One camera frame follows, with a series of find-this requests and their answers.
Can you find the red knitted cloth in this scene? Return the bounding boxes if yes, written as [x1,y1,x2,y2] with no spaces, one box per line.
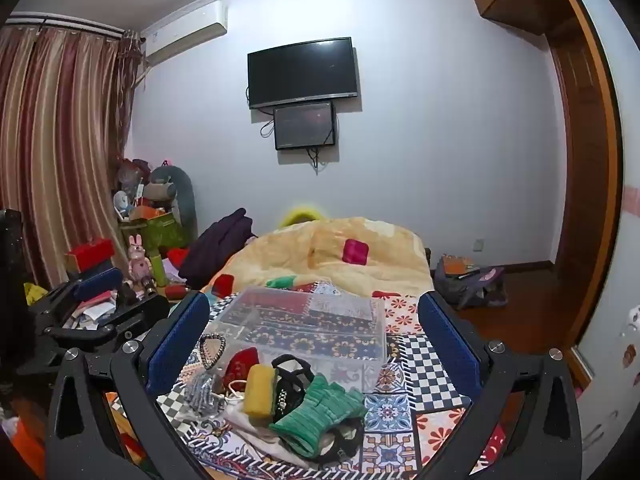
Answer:
[222,349,262,387]

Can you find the grey backpack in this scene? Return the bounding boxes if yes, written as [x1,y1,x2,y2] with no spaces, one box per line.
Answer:
[434,255,507,310]

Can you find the white cloth pouch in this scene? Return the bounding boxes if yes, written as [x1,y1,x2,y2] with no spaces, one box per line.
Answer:
[222,400,312,462]

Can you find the grey long plush toy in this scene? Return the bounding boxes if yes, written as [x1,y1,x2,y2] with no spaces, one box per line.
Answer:
[149,164,199,234]

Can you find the yellow patchwork quilt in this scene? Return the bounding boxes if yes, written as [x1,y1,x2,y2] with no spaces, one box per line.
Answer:
[200,217,435,307]

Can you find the green bottle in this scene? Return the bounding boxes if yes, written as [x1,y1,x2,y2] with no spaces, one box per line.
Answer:
[151,255,171,289]

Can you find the dark purple jacket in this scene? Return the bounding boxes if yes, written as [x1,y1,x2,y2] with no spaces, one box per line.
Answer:
[178,208,259,291]

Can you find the heart-shaped hair clip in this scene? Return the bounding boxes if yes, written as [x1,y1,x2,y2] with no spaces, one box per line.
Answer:
[199,334,227,372]

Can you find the curtain rail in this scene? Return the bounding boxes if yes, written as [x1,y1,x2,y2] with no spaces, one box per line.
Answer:
[5,12,126,39]

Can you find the striped brown curtain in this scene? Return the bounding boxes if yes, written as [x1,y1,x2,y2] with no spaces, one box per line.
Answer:
[0,25,147,292]

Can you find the green patterned box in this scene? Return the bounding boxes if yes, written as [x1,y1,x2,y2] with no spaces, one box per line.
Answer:
[120,212,189,257]

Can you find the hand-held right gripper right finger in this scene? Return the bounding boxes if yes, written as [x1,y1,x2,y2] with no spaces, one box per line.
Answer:
[418,290,584,480]

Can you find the orange plastic bag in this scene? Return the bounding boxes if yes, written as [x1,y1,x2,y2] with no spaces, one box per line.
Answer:
[0,415,47,480]

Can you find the black hanging monitor cable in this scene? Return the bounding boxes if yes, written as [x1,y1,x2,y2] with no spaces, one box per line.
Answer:
[307,146,332,173]

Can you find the red cushion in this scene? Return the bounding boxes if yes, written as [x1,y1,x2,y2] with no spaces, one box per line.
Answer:
[167,247,194,272]

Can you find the yellow sponge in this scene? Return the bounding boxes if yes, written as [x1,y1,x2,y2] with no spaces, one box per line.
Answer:
[243,364,278,418]

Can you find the pink rabbit toy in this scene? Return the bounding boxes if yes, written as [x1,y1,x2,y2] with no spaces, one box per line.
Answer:
[127,234,154,282]

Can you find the large wall television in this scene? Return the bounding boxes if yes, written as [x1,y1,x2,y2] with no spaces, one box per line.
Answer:
[247,37,360,110]

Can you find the clear plastic storage box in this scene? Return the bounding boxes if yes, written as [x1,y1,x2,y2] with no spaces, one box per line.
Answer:
[202,287,388,393]

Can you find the white wardrobe sliding door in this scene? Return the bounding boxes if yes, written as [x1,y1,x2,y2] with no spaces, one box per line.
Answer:
[562,0,640,480]

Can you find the white air conditioner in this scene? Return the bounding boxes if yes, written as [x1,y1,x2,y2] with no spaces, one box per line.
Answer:
[142,2,230,66]

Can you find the black fabric piece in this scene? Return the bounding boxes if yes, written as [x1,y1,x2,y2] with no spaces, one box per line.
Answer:
[312,419,366,464]

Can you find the small wall monitor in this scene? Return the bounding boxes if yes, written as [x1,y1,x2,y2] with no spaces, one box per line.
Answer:
[273,101,337,151]

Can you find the patchwork printed bedsheet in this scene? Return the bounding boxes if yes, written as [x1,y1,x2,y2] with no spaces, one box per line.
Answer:
[105,280,507,480]

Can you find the yellow foam ring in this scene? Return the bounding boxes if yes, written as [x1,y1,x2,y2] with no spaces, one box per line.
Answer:
[279,203,326,229]

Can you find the red box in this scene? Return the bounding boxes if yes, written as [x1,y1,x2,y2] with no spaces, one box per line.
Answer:
[66,238,116,274]

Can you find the pile of papers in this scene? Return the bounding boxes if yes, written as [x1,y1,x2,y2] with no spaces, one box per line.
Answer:
[64,294,119,332]

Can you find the green knitted glove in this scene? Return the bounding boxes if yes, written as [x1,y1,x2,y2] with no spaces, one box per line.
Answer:
[268,374,368,458]

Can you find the brown wooden door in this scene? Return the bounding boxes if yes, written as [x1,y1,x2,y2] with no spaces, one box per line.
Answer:
[549,20,608,343]

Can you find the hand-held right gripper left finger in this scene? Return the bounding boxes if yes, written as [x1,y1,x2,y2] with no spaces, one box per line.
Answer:
[46,290,221,480]

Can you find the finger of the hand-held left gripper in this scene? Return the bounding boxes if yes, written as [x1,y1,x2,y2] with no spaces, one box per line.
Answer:
[45,294,172,357]
[30,266,124,322]

